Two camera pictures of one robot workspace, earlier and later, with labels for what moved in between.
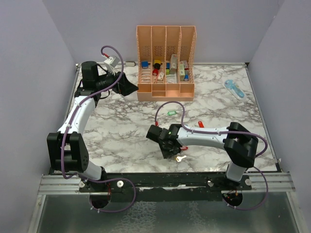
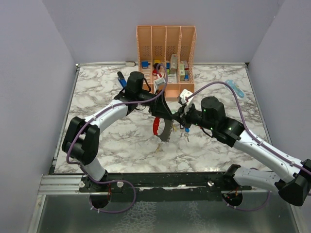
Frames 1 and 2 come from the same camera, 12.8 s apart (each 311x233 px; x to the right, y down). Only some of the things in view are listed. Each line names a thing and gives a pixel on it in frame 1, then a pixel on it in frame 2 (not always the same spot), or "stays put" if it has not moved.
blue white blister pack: (235, 90) stays put
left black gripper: (124, 87) to (159, 108)
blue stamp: (145, 64) stays put
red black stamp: (156, 66) stays put
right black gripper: (167, 154) to (183, 117)
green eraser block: (167, 67) stays put
